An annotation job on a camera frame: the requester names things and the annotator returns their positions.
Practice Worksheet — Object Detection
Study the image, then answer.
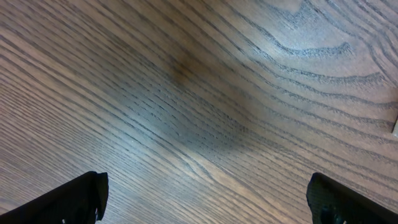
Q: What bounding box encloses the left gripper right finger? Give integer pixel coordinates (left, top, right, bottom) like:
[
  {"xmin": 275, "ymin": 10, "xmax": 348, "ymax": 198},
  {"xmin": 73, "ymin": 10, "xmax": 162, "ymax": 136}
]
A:
[{"xmin": 306, "ymin": 172, "xmax": 397, "ymax": 224}]

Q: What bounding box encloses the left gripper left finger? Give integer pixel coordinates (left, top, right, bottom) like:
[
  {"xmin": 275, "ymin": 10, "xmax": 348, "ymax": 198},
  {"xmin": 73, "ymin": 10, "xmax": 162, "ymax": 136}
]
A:
[{"xmin": 1, "ymin": 171, "xmax": 109, "ymax": 224}]

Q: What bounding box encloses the white block yellow side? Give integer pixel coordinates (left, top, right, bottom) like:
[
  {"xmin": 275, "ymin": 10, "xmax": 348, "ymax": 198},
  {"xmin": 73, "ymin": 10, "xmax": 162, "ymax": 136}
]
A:
[{"xmin": 392, "ymin": 119, "xmax": 398, "ymax": 137}]

